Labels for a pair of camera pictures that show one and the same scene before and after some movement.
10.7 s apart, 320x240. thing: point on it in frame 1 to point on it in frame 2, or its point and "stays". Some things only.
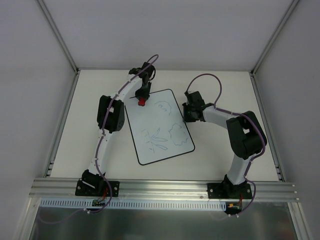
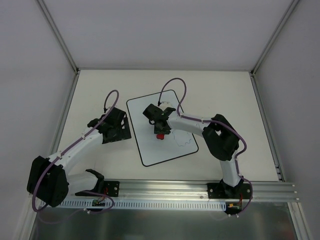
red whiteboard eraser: x=141 y=101 to x=161 y=136
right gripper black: x=186 y=113 to x=161 y=126
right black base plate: x=229 y=191 stays
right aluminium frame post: x=288 y=13 stays
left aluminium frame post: x=56 y=33 stays
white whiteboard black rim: x=158 y=129 stays
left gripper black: x=142 y=92 to x=119 y=132
